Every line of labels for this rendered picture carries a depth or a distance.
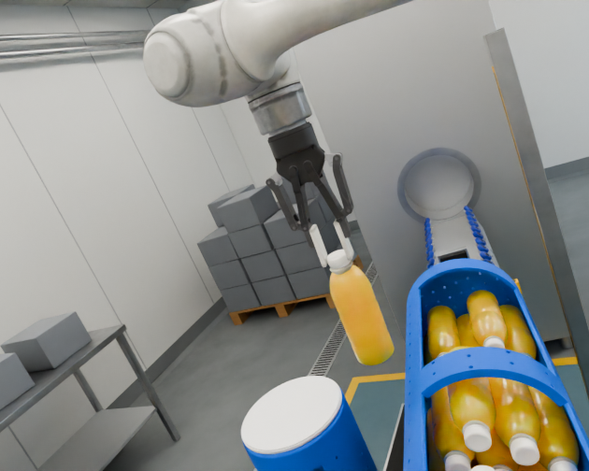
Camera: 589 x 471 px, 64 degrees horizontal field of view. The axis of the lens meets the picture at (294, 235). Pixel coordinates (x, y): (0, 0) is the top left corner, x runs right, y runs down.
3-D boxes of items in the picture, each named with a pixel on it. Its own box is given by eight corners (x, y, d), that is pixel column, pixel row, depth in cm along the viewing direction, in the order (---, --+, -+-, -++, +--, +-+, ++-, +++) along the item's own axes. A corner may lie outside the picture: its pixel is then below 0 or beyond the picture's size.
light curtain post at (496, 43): (618, 444, 193) (501, 28, 152) (624, 455, 187) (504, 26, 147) (601, 447, 195) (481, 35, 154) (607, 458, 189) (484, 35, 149)
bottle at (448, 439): (473, 381, 92) (487, 455, 76) (459, 408, 95) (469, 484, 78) (438, 369, 93) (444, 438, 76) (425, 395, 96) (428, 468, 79)
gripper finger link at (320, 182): (306, 160, 79) (312, 156, 78) (340, 217, 80) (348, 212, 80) (300, 164, 75) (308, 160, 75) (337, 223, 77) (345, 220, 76)
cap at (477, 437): (466, 443, 75) (468, 451, 74) (459, 423, 74) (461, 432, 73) (493, 439, 74) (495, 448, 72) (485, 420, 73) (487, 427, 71)
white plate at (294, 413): (252, 391, 138) (254, 393, 138) (228, 463, 112) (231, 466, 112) (341, 364, 132) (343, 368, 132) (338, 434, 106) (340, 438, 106)
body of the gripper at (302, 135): (316, 116, 78) (336, 169, 80) (270, 134, 80) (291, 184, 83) (307, 121, 71) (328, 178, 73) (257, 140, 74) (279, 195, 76)
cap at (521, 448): (505, 438, 74) (507, 447, 72) (530, 432, 73) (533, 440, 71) (514, 457, 75) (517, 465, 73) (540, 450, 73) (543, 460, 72)
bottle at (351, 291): (366, 370, 84) (328, 280, 78) (351, 351, 90) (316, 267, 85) (400, 351, 84) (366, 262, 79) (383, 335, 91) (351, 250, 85)
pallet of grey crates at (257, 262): (363, 266, 488) (321, 159, 460) (339, 306, 421) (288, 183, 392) (268, 287, 547) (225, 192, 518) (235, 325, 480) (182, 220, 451)
